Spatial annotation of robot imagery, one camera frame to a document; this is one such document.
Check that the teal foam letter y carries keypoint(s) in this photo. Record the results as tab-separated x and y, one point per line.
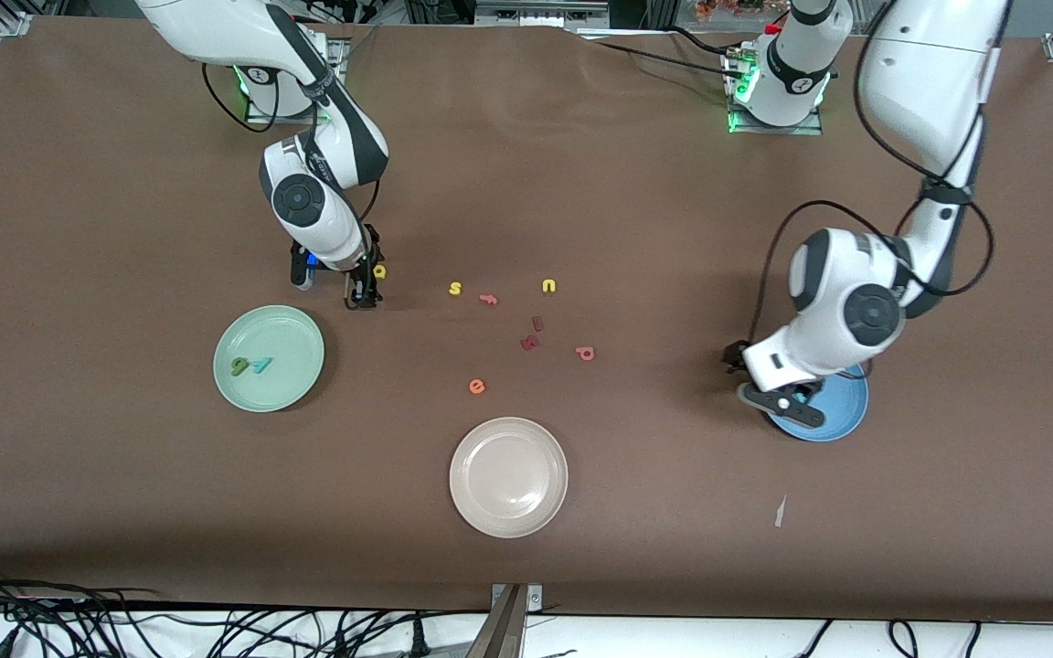
261	365

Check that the metal mount bracket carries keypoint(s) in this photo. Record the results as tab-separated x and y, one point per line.
510	621

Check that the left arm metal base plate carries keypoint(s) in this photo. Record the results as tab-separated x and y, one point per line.
773	131

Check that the small grey paper scrap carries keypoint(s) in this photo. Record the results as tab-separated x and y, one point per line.
780	514

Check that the orange artificial flowers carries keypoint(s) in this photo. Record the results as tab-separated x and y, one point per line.
737	7

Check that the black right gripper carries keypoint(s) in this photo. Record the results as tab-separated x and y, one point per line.
364	275

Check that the pale green plate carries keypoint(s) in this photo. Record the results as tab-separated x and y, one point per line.
284	388

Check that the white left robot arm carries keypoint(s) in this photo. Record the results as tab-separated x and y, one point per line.
920	82

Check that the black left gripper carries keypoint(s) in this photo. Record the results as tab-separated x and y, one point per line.
734	356

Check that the green foam letter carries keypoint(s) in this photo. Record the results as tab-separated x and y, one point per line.
239	367

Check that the pink foam letter p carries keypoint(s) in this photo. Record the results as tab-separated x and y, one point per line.
585	354

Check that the blue plate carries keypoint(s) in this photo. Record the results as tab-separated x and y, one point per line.
846	411

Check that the brown table cover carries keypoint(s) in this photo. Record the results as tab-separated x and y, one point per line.
526	183

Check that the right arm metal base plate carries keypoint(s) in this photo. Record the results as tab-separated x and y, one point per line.
261	117

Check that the grey metal box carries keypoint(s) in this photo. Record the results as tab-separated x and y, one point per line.
540	11

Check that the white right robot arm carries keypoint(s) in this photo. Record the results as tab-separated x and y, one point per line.
333	227

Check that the dark red foam letter k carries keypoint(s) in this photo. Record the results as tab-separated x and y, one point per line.
529	344

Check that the beige plate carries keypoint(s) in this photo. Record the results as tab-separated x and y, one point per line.
508	477

